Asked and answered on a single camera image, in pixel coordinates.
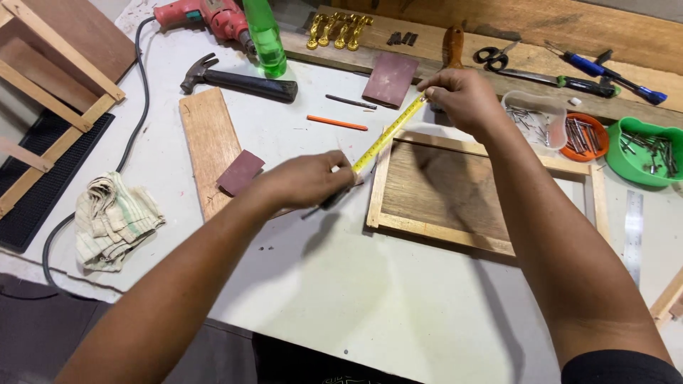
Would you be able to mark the long wooden plank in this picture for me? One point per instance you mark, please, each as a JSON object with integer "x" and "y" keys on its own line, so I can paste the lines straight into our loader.
{"x": 533, "y": 58}

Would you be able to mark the yellow measuring tape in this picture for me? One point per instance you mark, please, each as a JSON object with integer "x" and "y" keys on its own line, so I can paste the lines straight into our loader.
{"x": 387, "y": 136}

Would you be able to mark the light wooden frame piece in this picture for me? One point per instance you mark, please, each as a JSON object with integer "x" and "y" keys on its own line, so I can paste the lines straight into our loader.
{"x": 667, "y": 304}

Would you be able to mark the dark pencil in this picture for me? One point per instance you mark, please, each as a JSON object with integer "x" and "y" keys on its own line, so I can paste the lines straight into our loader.
{"x": 331, "y": 201}

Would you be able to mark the thin black pencil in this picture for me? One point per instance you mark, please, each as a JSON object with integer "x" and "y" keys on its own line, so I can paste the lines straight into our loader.
{"x": 349, "y": 101}

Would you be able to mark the clear plastic container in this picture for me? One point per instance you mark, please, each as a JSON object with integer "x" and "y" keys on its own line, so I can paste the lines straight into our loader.
{"x": 555, "y": 128}

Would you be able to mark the short wooden board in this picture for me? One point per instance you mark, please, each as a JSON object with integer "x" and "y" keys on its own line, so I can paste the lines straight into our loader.
{"x": 209, "y": 138}

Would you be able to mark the framed wooden panel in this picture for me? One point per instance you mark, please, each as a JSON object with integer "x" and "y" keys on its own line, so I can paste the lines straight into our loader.
{"x": 437, "y": 192}

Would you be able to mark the orange round bowl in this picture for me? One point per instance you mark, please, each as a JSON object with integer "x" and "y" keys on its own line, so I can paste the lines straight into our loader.
{"x": 603, "y": 149}

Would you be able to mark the person's left hand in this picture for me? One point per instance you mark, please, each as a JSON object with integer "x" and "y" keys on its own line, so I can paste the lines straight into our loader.
{"x": 301, "y": 181}

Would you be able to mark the person's left fingers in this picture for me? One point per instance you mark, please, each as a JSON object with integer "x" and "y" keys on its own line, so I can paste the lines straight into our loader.
{"x": 339, "y": 170}

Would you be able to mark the nails in clear container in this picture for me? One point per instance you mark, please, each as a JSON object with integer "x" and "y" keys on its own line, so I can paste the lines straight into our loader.
{"x": 520, "y": 114}

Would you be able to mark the person's right hand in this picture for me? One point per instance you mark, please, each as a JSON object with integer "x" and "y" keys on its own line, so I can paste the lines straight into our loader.
{"x": 469, "y": 101}

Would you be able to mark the black rubber mat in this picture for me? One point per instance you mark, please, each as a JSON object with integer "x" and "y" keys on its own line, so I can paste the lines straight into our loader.
{"x": 37, "y": 197}

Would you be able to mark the large maroon sandpaper sheet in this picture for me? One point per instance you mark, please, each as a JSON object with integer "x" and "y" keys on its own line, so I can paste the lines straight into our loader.
{"x": 390, "y": 79}

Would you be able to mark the steel ruler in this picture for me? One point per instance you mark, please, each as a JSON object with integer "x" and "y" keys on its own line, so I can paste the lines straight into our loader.
{"x": 633, "y": 234}

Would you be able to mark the small maroon sandpaper piece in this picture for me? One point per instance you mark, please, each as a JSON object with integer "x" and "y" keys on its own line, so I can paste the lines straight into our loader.
{"x": 240, "y": 171}

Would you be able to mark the striped cloth rag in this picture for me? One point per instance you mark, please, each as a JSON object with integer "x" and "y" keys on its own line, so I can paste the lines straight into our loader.
{"x": 115, "y": 221}

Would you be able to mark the green spray bottle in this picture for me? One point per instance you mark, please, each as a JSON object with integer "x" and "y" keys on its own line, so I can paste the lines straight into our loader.
{"x": 267, "y": 37}

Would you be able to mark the nails in orange bowl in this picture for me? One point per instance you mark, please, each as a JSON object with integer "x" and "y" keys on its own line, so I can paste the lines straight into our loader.
{"x": 579, "y": 136}

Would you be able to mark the small white cap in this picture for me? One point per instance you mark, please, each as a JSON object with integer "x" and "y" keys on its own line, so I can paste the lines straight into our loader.
{"x": 574, "y": 101}

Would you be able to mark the wooden box frame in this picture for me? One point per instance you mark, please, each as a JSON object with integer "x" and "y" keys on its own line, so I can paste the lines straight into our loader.
{"x": 64, "y": 58}

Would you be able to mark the orange pencil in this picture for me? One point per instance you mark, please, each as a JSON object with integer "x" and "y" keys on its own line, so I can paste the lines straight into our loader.
{"x": 337, "y": 122}

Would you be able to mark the nails in green bowl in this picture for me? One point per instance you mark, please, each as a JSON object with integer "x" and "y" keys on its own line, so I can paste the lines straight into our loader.
{"x": 659, "y": 152}

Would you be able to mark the small black metal piece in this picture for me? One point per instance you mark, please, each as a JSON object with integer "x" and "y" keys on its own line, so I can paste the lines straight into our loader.
{"x": 413, "y": 40}
{"x": 405, "y": 38}
{"x": 394, "y": 38}

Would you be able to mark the wide rough wooden plank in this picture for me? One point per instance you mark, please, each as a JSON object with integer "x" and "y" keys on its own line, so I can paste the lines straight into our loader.
{"x": 533, "y": 21}

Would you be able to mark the green plastic bowl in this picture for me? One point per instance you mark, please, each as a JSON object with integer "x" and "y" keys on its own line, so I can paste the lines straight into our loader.
{"x": 624, "y": 165}

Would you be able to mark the red electric drill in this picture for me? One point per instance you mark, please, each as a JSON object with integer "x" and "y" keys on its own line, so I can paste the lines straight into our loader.
{"x": 213, "y": 16}

